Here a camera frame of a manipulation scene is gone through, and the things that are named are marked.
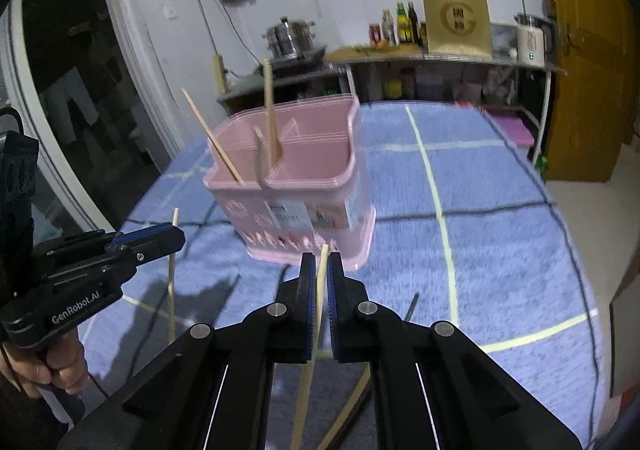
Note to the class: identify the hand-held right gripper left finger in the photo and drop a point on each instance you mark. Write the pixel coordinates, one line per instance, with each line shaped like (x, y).
(312, 300)

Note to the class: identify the white-framed glass door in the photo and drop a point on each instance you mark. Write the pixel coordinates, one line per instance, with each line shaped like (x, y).
(130, 30)

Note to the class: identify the beige power strip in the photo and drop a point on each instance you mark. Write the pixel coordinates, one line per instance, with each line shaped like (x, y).
(218, 75)

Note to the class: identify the person's left hand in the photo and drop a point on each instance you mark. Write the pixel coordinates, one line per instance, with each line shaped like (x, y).
(60, 372)

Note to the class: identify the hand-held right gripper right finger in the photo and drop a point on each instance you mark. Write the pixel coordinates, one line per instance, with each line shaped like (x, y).
(331, 300)

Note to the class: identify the yellow wooden door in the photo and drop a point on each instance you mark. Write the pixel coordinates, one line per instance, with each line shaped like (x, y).
(580, 55)

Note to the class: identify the dark sauce bottle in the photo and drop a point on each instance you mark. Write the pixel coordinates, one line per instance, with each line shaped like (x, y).
(413, 24)

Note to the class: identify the white wall switch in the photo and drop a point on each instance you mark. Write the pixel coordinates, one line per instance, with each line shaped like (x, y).
(171, 12)

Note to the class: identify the metal kitchen table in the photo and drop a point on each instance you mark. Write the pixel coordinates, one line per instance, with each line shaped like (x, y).
(440, 59)

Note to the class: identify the blue checked tablecloth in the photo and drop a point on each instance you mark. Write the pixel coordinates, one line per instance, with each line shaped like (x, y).
(500, 255)

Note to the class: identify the pink plastic item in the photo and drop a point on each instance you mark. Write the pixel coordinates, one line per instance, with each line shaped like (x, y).
(505, 125)

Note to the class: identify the pink plastic utensil basket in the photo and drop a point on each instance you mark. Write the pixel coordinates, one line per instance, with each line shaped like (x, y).
(320, 170)

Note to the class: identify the white electric kettle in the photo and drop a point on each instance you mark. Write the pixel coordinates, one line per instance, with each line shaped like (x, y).
(537, 43)

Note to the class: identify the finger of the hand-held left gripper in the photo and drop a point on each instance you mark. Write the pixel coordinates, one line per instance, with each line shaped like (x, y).
(80, 245)
(155, 245)

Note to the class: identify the pale bamboo chopstick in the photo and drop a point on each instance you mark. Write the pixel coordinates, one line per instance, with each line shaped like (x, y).
(271, 120)
(345, 412)
(307, 390)
(215, 140)
(172, 290)

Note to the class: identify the steel steamer pot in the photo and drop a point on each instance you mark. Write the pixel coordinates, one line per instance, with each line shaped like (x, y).
(290, 38)

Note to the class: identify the gold gift box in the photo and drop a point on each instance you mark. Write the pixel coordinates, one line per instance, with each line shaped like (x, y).
(456, 20)

